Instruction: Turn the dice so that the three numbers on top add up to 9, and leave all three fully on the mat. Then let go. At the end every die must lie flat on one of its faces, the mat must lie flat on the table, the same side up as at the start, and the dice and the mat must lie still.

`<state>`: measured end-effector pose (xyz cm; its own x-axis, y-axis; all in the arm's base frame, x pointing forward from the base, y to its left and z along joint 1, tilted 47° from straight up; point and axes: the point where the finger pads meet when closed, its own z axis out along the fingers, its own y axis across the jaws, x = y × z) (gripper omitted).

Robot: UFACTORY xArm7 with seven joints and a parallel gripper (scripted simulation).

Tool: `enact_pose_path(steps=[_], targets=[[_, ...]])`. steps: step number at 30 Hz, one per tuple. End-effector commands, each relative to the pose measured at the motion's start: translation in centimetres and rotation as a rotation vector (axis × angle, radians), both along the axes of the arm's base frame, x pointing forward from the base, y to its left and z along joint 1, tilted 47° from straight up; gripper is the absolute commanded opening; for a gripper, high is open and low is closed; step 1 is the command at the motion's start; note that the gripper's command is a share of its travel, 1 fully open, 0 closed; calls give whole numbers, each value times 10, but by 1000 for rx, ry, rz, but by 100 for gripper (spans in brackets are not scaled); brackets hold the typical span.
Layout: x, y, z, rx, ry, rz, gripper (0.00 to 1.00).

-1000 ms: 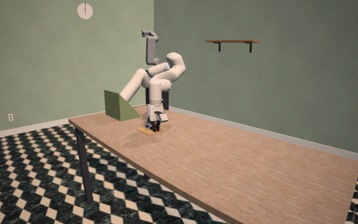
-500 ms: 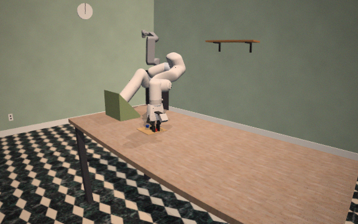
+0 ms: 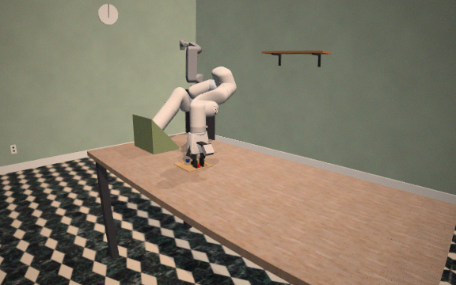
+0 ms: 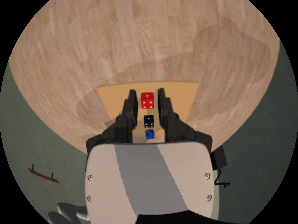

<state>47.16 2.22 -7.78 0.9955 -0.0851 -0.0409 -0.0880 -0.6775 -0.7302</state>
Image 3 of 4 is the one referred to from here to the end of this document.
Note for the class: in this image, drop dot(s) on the orange flat mat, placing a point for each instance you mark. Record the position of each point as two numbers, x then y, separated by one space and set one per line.
188 167

